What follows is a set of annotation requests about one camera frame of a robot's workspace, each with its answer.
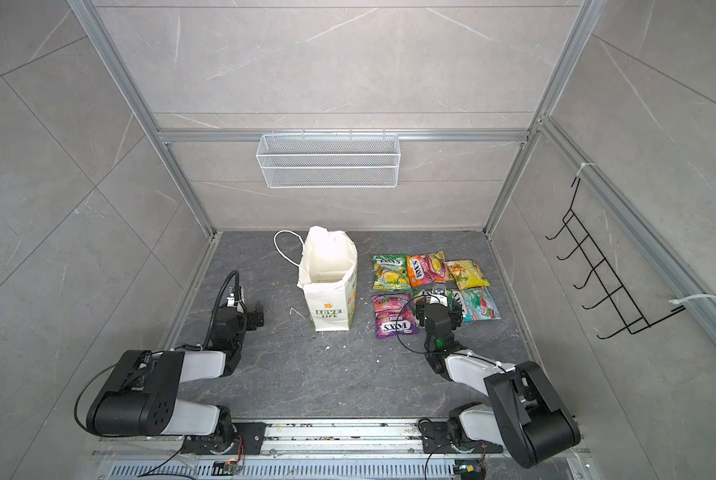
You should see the pink snack packet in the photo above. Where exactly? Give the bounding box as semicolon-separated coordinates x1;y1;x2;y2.
372;292;419;339

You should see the yellow snack packet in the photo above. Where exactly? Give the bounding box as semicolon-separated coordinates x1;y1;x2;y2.
446;260;490;290

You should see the orange snack packet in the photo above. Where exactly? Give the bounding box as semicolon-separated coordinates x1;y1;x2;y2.
407;251;451;288

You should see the small green snack packet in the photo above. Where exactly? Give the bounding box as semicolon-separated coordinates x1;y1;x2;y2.
372;254;411;292

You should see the floral paper bag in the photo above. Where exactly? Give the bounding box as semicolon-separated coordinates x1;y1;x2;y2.
273;226;358;332

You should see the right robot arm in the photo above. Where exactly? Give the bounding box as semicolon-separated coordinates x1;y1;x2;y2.
414;299;582;468

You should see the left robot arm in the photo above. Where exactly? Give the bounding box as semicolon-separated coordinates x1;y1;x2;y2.
79;303;265;440

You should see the small green circuit board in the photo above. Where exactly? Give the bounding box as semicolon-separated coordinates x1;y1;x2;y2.
453;461;486;480

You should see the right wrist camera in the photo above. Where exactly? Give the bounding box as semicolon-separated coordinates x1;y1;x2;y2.
426;288;449;307

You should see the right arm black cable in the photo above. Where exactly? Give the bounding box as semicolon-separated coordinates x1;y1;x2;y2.
395;292;437;356

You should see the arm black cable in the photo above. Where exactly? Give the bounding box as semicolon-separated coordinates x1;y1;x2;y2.
72;269;242;437
395;292;437;356

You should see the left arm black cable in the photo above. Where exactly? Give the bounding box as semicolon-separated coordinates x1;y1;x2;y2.
72;269;242;437

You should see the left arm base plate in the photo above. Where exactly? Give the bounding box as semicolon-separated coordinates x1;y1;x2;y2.
181;422;267;455

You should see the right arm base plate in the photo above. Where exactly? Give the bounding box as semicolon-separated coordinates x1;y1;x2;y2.
416;418;504;455

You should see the aluminium mounting rail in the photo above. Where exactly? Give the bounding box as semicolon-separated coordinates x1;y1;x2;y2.
90;417;593;463

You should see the white wire mesh basket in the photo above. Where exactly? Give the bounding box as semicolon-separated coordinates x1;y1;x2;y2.
256;133;402;189

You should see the black wire hook rack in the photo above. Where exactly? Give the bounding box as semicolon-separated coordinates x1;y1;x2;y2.
545;178;687;340

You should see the aluminium frame profile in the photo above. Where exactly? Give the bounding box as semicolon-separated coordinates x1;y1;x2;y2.
70;1;716;346

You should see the white cable tie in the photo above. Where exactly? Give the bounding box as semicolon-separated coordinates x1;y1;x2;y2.
668;293;716;305

